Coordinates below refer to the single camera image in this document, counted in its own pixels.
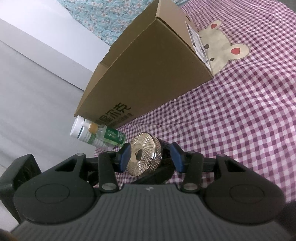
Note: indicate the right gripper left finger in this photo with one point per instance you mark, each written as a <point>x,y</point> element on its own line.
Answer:
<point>124,156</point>

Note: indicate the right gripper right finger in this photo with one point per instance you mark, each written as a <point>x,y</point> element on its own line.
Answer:
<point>177,156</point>

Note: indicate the green dropper bottle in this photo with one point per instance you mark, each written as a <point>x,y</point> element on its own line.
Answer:
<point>103,137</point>

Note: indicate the gold lid cosmetic jar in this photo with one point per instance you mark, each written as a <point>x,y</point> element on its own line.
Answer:
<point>149,153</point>

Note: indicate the white supplement bottle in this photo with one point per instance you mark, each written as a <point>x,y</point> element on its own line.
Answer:
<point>81,133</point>

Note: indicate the purple checkered tablecloth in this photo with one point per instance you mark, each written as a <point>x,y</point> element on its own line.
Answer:
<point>247,111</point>

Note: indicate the large cardboard box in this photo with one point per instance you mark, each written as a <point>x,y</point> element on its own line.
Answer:
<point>157,58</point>

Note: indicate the bear patch applique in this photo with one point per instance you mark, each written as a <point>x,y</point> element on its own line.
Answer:
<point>218,48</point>

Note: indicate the teal floral hanging cloth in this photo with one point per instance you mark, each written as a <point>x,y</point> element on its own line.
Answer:
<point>112,21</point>

